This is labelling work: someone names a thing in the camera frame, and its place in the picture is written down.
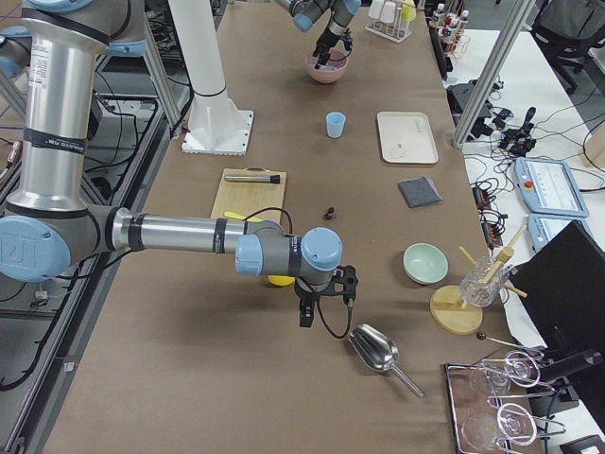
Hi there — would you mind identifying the grey folded cloth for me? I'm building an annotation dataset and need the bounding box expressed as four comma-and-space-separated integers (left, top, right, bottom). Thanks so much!
398, 176, 442, 208

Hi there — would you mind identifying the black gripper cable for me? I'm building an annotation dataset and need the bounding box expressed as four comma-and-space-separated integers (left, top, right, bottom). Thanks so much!
312, 295, 354, 340

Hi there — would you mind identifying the red wire bottle rack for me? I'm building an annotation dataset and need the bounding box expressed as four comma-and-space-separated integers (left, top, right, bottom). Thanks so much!
428, 3, 470, 60

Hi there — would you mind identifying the aluminium frame post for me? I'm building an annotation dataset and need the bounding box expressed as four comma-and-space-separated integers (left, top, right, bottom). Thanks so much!
452, 0, 535, 148

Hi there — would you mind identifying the bamboo cutting board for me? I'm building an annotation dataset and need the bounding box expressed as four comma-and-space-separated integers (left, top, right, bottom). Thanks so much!
211, 167, 287, 218

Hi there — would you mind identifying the wooden cup stand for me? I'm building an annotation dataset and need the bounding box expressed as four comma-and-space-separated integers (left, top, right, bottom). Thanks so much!
430, 224, 527, 335

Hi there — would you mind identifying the cream rabbit serving tray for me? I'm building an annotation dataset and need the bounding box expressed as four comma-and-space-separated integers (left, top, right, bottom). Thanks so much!
376, 112, 439, 165

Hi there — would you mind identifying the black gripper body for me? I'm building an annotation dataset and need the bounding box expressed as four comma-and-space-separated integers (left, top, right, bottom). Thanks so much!
312, 27, 353, 57
294, 265, 358, 306

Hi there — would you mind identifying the blue teach pendant upper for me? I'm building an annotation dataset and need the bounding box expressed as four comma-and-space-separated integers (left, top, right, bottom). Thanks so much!
513, 157, 589, 218

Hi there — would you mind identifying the white wire cup rack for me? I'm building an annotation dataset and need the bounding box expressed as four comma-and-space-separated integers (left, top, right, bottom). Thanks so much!
365, 0, 417, 44

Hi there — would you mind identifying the crystal glass on stand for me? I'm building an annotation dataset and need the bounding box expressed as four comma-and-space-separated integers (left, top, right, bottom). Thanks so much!
459, 256, 510, 307

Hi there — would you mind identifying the steel muddler black tip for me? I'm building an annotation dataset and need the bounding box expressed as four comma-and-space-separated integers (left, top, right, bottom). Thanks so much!
223, 174, 281, 184

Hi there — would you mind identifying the blue teach pendant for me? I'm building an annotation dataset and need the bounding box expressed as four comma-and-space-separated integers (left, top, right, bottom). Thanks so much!
513, 157, 589, 218
527, 213, 591, 253

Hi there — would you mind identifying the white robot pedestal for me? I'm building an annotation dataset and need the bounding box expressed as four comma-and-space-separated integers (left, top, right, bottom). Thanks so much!
169, 0, 253, 156

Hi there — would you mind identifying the wire glass rack tray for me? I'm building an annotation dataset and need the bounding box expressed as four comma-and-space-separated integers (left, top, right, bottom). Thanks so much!
444, 350, 566, 453

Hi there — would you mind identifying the metal ice scoop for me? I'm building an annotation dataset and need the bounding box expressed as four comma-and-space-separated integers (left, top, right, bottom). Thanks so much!
349, 323, 425, 398

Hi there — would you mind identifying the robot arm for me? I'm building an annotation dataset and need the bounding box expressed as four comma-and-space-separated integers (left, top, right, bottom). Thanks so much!
276, 0, 362, 68
1, 1, 360, 334

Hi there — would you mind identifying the mint green bowl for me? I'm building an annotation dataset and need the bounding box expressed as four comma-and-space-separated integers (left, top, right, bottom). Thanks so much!
403, 243, 449, 285

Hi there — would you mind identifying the yellow lemon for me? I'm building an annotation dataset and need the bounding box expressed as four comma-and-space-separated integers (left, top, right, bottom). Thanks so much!
268, 275, 295, 287

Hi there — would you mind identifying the black monitor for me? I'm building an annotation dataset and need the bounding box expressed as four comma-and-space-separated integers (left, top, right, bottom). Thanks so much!
511, 219, 605, 375

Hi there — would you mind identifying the light blue plastic cup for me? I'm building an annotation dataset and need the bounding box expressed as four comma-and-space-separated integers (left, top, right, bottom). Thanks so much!
325, 112, 346, 139

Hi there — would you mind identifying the yellow plastic knife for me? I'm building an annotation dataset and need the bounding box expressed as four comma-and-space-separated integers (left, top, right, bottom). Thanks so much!
223, 211, 262, 222

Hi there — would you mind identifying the pink bowl of ice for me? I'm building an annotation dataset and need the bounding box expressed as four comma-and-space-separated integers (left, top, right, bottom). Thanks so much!
305, 48, 348, 84

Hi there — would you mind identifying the blue teach pendant lower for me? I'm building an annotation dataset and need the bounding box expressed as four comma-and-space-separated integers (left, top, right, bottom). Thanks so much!
527, 213, 591, 253

